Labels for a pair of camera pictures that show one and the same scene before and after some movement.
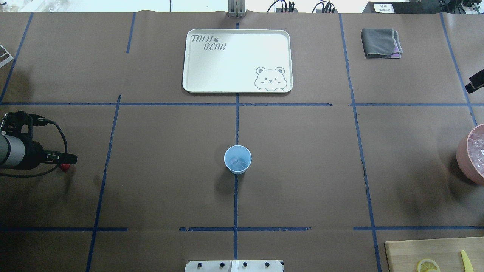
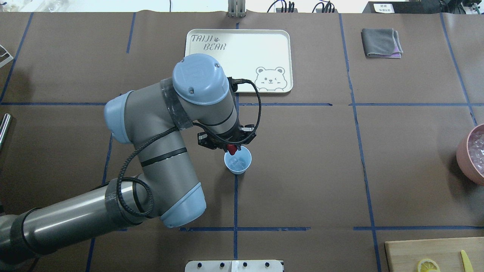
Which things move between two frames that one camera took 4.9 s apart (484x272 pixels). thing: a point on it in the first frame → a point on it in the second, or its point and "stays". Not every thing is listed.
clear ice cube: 237,163 stays
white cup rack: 5,57 stays
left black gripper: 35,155 → 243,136
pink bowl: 470,157 stays
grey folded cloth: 384,43 stays
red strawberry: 64,166 → 232,148
